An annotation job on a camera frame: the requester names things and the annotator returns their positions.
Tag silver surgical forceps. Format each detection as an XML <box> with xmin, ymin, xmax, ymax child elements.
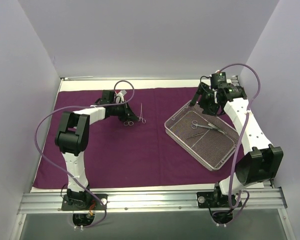
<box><xmin>138</xmin><ymin>103</ymin><xmax>146</xmax><ymax>124</ymax></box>

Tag silver surgical scissors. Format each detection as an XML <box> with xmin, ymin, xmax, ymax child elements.
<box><xmin>190</xmin><ymin>120</ymin><xmax>214</xmax><ymax>130</ymax></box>

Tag metal mesh instrument tray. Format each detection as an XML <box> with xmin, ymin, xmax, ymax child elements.
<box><xmin>164</xmin><ymin>102</ymin><xmax>239</xmax><ymax>171</ymax></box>

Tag purple cloth wrap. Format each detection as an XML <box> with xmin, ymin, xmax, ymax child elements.
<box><xmin>32</xmin><ymin>83</ymin><xmax>275</xmax><ymax>190</ymax></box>

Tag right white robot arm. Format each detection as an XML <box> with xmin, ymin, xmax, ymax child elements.
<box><xmin>190</xmin><ymin>83</ymin><xmax>284</xmax><ymax>207</ymax></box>

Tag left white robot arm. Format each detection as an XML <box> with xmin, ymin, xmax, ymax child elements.
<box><xmin>55</xmin><ymin>103</ymin><xmax>139</xmax><ymax>210</ymax></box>

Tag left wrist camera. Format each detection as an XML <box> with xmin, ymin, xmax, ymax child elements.
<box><xmin>99</xmin><ymin>90</ymin><xmax>127</xmax><ymax>105</ymax></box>

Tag back aluminium rail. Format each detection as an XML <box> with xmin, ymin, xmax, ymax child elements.
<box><xmin>59</xmin><ymin>75</ymin><xmax>238</xmax><ymax>81</ymax></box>

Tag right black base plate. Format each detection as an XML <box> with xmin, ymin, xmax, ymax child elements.
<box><xmin>196</xmin><ymin>191</ymin><xmax>230</xmax><ymax>208</ymax></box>

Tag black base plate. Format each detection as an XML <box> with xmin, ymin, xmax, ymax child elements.
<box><xmin>61</xmin><ymin>192</ymin><xmax>108</xmax><ymax>211</ymax></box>
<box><xmin>196</xmin><ymin>191</ymin><xmax>230</xmax><ymax>208</ymax></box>

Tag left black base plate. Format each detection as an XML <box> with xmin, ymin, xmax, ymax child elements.
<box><xmin>61</xmin><ymin>192</ymin><xmax>108</xmax><ymax>211</ymax></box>

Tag front aluminium rail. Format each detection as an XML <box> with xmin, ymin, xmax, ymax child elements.
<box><xmin>18</xmin><ymin>183</ymin><xmax>287</xmax><ymax>214</ymax></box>

